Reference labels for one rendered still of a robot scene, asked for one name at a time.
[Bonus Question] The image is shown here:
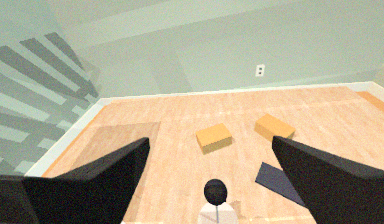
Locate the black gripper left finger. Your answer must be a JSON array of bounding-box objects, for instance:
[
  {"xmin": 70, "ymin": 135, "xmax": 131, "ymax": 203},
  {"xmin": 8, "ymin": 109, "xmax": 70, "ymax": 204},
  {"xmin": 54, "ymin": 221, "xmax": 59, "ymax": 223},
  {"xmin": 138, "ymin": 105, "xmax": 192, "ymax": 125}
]
[{"xmin": 0, "ymin": 137, "xmax": 150, "ymax": 224}]

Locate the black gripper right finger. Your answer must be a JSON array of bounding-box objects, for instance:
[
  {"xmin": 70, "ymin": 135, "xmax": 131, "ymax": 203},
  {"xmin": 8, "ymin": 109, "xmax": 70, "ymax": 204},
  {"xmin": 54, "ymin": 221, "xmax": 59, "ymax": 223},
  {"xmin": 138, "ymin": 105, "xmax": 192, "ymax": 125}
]
[{"xmin": 272, "ymin": 135, "xmax": 384, "ymax": 224}]

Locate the orange rectangular block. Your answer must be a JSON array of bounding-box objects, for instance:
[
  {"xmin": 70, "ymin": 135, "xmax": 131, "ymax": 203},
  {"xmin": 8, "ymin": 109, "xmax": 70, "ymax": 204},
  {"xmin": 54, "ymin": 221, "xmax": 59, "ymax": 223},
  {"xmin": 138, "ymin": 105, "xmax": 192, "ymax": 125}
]
[
  {"xmin": 195, "ymin": 123, "xmax": 232, "ymax": 155},
  {"xmin": 254, "ymin": 113, "xmax": 296, "ymax": 142}
]

